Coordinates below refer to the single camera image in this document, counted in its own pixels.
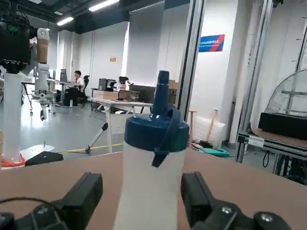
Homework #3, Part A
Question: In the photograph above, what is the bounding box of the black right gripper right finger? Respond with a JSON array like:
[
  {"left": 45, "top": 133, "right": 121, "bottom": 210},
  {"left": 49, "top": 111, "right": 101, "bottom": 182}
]
[{"left": 180, "top": 171, "right": 292, "bottom": 230}]

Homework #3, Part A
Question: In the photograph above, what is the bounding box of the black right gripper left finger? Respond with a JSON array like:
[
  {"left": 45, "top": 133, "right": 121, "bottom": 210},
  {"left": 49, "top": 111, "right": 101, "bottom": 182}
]
[{"left": 0, "top": 172, "right": 104, "bottom": 230}]

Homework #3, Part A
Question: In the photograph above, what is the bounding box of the transparent sauce bottle blue cap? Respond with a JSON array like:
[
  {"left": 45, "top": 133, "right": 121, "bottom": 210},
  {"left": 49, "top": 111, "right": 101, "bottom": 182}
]
[{"left": 112, "top": 70, "right": 190, "bottom": 230}]

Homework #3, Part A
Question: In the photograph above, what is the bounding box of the teal floor item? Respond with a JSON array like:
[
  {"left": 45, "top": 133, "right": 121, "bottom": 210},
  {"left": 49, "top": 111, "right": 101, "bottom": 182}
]
[{"left": 198, "top": 147, "right": 229, "bottom": 158}]

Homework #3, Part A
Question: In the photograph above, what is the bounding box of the black flat floor object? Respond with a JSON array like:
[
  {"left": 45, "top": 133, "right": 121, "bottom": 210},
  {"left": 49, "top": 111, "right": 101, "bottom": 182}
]
[{"left": 24, "top": 150, "right": 64, "bottom": 167}]

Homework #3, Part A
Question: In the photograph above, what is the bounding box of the white foam sheet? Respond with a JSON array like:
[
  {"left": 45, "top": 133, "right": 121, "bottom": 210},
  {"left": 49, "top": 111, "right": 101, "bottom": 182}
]
[{"left": 193, "top": 115, "right": 226, "bottom": 145}]

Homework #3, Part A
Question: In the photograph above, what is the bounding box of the wooden stool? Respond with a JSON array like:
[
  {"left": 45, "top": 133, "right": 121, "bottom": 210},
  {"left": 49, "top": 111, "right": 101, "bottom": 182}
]
[{"left": 188, "top": 109, "right": 198, "bottom": 145}]

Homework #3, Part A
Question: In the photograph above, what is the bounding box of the white desk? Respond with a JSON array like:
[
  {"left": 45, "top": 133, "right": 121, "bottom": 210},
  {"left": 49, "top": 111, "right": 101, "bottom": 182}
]
[{"left": 87, "top": 96, "right": 154, "bottom": 154}]

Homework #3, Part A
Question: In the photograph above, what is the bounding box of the white column stand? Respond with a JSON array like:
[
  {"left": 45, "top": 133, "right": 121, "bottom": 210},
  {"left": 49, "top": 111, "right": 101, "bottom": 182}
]
[{"left": 2, "top": 71, "right": 24, "bottom": 164}]

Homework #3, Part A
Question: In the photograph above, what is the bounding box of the cardboard box stack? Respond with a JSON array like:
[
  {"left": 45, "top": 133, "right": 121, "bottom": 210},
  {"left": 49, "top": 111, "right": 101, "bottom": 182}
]
[{"left": 95, "top": 90, "right": 120, "bottom": 100}]

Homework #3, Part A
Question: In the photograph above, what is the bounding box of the black office chair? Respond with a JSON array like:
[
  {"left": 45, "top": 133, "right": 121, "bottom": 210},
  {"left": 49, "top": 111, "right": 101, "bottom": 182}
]
[{"left": 76, "top": 75, "right": 91, "bottom": 107}]

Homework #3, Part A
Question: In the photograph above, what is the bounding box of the person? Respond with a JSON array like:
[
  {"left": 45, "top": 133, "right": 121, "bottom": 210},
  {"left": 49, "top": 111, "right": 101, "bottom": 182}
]
[{"left": 63, "top": 70, "right": 85, "bottom": 107}]

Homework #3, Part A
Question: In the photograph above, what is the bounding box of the black printer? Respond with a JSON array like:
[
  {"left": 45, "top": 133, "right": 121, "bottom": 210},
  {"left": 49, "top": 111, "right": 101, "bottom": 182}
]
[{"left": 98, "top": 78, "right": 118, "bottom": 92}]

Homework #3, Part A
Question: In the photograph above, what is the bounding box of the black monitor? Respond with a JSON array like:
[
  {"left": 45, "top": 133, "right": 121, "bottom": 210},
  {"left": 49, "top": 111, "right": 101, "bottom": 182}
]
[{"left": 129, "top": 84, "right": 157, "bottom": 105}]

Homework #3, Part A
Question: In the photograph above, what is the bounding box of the white humanoid robot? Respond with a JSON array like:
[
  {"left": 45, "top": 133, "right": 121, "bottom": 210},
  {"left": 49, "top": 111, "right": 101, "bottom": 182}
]
[{"left": 32, "top": 27, "right": 58, "bottom": 121}]

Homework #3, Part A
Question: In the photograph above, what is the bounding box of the clear curved display case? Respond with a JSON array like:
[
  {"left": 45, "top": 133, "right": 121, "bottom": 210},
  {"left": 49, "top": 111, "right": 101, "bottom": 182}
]
[{"left": 258, "top": 69, "right": 307, "bottom": 140}]

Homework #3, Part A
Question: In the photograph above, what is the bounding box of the long ceiling light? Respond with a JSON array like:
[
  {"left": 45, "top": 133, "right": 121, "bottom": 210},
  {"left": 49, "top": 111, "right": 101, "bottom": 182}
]
[
  {"left": 56, "top": 16, "right": 74, "bottom": 27},
  {"left": 88, "top": 0, "right": 121, "bottom": 12}
]

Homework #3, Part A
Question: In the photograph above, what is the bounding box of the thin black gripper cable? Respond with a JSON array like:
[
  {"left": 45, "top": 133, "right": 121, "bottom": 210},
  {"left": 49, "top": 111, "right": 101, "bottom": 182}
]
[{"left": 0, "top": 196, "right": 63, "bottom": 209}]

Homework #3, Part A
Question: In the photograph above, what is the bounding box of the wooden handled tool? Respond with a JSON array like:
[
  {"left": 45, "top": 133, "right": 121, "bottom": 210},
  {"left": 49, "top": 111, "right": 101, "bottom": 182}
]
[{"left": 206, "top": 108, "right": 220, "bottom": 142}]

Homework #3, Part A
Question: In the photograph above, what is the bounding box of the aluminium frame side table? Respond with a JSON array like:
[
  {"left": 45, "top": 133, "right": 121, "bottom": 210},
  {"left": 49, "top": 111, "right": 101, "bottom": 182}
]
[{"left": 236, "top": 127, "right": 307, "bottom": 185}]

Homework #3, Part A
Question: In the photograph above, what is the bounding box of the blue and red wall sign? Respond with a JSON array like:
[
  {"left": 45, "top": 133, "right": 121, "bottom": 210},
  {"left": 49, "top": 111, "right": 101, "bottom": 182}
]
[{"left": 199, "top": 34, "right": 226, "bottom": 52}]

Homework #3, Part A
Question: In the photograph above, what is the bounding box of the black camera rig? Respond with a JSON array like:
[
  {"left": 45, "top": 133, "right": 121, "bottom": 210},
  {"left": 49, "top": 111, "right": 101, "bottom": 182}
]
[{"left": 0, "top": 9, "right": 35, "bottom": 73}]

